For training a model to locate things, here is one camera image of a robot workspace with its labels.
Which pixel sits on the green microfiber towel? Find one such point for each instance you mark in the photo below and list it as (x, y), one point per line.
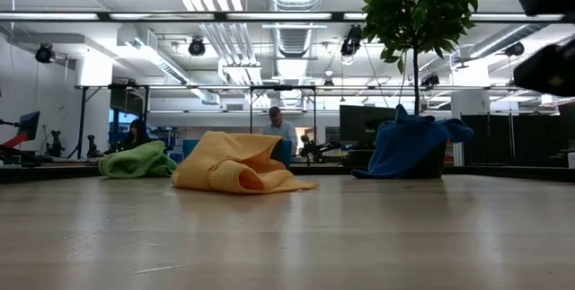
(135, 162)

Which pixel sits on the orange microfiber towel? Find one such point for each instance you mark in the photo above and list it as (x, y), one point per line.
(233, 164)

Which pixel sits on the black background robot arm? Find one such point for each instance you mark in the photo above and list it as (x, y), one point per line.
(55, 144)
(316, 148)
(93, 146)

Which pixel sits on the blue microfiber towel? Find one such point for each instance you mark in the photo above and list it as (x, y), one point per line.
(404, 146)

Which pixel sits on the black ceiling spot lamp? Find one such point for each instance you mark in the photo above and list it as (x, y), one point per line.
(430, 80)
(350, 41)
(45, 53)
(196, 46)
(514, 49)

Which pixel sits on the black partition screen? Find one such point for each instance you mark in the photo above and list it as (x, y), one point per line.
(494, 137)

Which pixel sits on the overhead led light bar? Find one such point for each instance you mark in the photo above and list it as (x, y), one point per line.
(278, 16)

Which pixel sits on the green leafy potted tree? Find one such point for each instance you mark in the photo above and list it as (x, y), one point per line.
(418, 7)

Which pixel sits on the black plant pot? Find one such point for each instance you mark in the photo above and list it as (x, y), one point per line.
(433, 166)

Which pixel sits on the person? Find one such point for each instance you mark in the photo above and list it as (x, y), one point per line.
(280, 130)
(135, 135)

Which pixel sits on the large black monitor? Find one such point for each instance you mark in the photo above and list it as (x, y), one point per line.
(364, 124)

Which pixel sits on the small black monitor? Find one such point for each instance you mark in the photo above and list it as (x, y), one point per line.
(29, 125)

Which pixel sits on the teal plastic bin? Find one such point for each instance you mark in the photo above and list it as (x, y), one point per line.
(284, 153)

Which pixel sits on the silver ventilation duct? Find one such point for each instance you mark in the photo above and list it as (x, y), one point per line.
(295, 2)

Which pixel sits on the black background rig frame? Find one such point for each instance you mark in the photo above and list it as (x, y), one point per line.
(83, 119)
(283, 87)

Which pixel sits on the black aluminium table frame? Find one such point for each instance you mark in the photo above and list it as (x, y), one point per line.
(45, 174)

